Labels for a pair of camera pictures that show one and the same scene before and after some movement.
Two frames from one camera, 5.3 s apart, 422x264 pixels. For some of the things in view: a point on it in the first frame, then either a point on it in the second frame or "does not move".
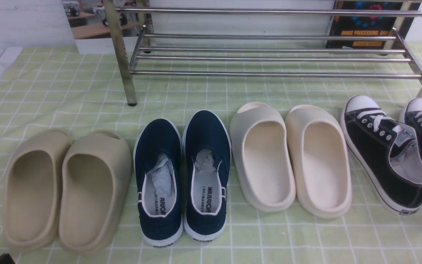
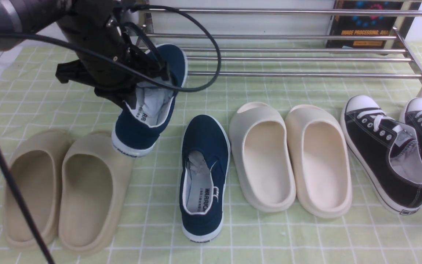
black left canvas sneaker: x=387 y=153 does not move
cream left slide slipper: x=262 y=157 does not move
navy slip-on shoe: x=157 y=157 to x=137 y=132
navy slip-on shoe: x=206 y=149 does not move
